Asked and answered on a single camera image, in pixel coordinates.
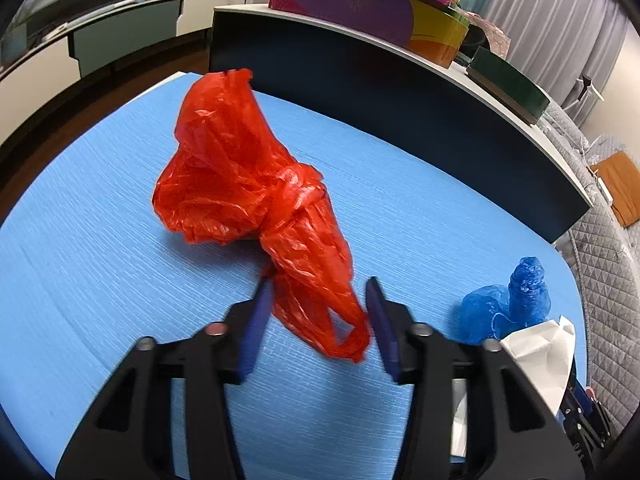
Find pink patterned bag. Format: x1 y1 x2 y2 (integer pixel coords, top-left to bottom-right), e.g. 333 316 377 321
460 11 511 60

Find grey quilted sofa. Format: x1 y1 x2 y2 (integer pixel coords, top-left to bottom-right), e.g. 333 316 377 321
538 102 639 434

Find orange cushion near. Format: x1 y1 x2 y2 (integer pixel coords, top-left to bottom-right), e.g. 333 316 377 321
590 151 640 228

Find colourful gift box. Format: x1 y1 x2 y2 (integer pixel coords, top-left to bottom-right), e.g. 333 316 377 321
269 0 470 68

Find white navy side table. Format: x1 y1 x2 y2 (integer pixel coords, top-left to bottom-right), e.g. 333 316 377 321
209 4 592 242

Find grey curtain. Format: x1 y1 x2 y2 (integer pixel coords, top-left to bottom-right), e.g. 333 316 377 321
477 0 630 125

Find red plastic bag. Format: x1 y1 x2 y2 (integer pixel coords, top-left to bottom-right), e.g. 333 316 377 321
152 68 370 363

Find tv cabinet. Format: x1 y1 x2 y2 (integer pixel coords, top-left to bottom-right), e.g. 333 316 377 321
1 0 247 142

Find blue shoe cover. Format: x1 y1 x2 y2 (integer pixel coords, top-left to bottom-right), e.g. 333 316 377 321
454 257 551 344

